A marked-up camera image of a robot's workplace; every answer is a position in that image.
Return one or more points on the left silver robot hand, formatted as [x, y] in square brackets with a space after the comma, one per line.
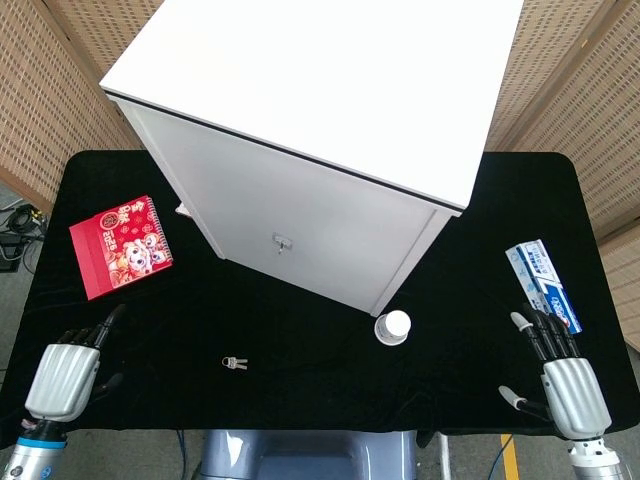
[62, 375]

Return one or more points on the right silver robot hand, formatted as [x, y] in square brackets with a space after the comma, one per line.
[572, 390]

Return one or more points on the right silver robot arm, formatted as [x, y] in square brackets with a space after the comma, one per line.
[600, 460]

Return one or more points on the white metal cabinet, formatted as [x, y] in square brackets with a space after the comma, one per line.
[320, 125]

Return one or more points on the blue white toothpaste box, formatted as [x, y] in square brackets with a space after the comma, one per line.
[542, 280]

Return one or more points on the red spiral desk calendar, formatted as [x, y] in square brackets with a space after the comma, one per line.
[125, 247]

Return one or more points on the white table leg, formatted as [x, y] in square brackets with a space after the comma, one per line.
[444, 455]

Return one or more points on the white paper cup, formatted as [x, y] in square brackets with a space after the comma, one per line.
[393, 327]

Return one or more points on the black velvet tablecloth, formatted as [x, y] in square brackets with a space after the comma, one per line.
[280, 350]

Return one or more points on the grey blue robot torso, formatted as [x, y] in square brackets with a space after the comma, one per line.
[305, 455]

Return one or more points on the perforated wooden screen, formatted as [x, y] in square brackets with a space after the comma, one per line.
[580, 90]
[45, 100]

